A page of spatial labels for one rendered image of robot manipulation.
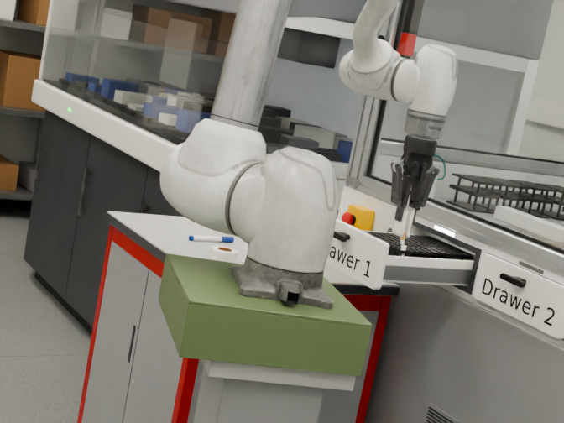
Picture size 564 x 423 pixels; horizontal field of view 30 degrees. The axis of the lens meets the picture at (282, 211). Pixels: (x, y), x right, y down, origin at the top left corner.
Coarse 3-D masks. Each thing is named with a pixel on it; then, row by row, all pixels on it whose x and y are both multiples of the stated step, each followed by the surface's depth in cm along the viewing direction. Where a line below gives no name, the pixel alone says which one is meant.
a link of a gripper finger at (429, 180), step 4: (436, 168) 248; (436, 172) 248; (428, 176) 248; (432, 176) 247; (428, 180) 248; (432, 180) 248; (424, 184) 249; (428, 184) 247; (432, 184) 248; (424, 188) 248; (428, 188) 247; (424, 192) 248; (428, 192) 248; (420, 196) 250; (424, 196) 247; (420, 200) 250; (424, 200) 248; (420, 204) 248; (424, 204) 248
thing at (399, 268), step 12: (468, 252) 265; (396, 264) 242; (408, 264) 244; (420, 264) 246; (432, 264) 247; (444, 264) 249; (456, 264) 251; (468, 264) 253; (384, 276) 241; (396, 276) 243; (408, 276) 244; (420, 276) 246; (432, 276) 248; (444, 276) 250; (456, 276) 252; (468, 276) 254
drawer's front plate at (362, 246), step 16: (336, 224) 253; (336, 240) 253; (352, 240) 247; (368, 240) 241; (336, 256) 252; (352, 256) 246; (368, 256) 241; (384, 256) 237; (352, 272) 246; (368, 272) 240
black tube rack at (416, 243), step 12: (396, 240) 259; (408, 240) 262; (420, 240) 265; (432, 240) 268; (396, 252) 259; (408, 252) 248; (420, 252) 250; (432, 252) 253; (444, 252) 255; (456, 252) 258
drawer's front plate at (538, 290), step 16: (480, 272) 249; (496, 272) 244; (512, 272) 240; (528, 272) 236; (480, 288) 248; (512, 288) 239; (528, 288) 235; (544, 288) 231; (560, 288) 227; (496, 304) 243; (528, 304) 235; (544, 304) 231; (560, 304) 227; (528, 320) 234; (544, 320) 230; (560, 320) 226; (560, 336) 226
